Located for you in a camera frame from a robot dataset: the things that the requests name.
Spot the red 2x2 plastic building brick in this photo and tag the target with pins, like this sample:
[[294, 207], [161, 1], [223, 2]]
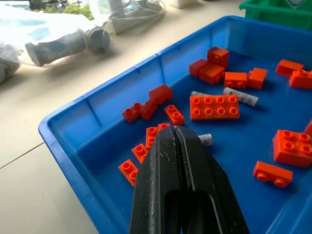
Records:
[[293, 148]]

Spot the grey cylindrical device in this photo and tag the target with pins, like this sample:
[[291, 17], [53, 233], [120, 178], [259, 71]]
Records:
[[70, 46]]

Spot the red stepped plastic building brick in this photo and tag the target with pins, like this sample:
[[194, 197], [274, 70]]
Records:
[[157, 100]]

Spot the blue plastic tray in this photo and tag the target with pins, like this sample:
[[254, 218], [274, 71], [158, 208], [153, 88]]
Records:
[[243, 151]]

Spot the clear plastic bag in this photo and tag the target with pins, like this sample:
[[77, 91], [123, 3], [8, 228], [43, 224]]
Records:
[[17, 34]]

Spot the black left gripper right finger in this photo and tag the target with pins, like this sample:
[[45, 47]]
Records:
[[207, 175]]

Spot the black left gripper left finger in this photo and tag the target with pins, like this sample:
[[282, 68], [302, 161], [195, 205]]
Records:
[[156, 180]]

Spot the green plastic bin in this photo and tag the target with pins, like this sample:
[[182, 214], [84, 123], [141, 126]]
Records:
[[278, 11]]

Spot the red 2x4 plastic building brick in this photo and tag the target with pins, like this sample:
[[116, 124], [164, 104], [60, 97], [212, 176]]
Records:
[[214, 107]]

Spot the orange two-stud block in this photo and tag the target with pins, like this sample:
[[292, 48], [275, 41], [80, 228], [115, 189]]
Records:
[[288, 67], [301, 78], [211, 73], [309, 128], [196, 67], [131, 113], [235, 80], [163, 126], [174, 114], [151, 137], [128, 170], [273, 173], [140, 152], [257, 77], [218, 56]]

